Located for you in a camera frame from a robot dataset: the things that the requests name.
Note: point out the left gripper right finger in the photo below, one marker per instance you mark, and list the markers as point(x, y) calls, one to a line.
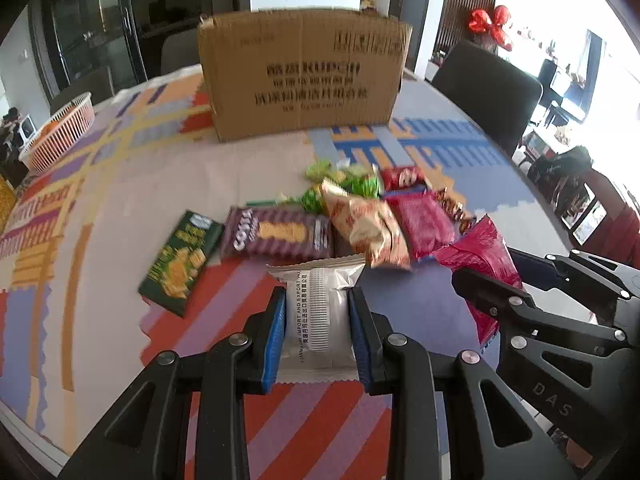
point(459, 399)

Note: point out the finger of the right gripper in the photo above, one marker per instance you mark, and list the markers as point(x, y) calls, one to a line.
point(495, 299)
point(577, 268)

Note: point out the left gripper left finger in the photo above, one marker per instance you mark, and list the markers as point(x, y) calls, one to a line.
point(143, 435)

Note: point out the crimson snack bag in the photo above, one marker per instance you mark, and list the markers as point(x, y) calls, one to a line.
point(481, 249)

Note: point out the orange chip bag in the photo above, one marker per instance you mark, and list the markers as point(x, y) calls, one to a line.
point(369, 226)

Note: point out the green cracker packet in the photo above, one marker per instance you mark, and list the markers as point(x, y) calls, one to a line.
point(180, 262)

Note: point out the white snack packet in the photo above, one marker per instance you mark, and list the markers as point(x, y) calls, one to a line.
point(317, 344)

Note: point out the purple Costa cookie packet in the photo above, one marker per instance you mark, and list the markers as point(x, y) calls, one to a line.
point(278, 233)

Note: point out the brown candy bar packet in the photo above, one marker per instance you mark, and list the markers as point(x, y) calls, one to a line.
point(455, 211)

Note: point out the red small snack packet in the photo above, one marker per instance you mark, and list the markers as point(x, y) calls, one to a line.
point(401, 177)

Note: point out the green candy bag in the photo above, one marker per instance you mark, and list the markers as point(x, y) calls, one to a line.
point(352, 178)

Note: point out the black chair right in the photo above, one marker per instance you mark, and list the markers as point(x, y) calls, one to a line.
point(498, 96)

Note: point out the black chair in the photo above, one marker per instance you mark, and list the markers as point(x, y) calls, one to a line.
point(498, 96)
point(179, 50)
point(98, 82)

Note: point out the red bow decoration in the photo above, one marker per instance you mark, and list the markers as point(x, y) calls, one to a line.
point(481, 22)

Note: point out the brown cardboard box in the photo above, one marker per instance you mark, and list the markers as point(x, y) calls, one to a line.
point(275, 71)

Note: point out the white fruit basket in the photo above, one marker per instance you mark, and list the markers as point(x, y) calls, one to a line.
point(77, 116)

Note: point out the oranges in basket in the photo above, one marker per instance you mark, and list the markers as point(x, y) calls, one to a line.
point(49, 127)

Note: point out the black chair left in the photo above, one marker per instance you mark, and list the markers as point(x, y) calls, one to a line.
point(98, 82)

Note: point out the black chair middle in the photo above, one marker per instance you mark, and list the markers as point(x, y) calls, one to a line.
point(179, 50)

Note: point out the black glass cabinet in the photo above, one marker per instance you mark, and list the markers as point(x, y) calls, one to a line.
point(73, 37)

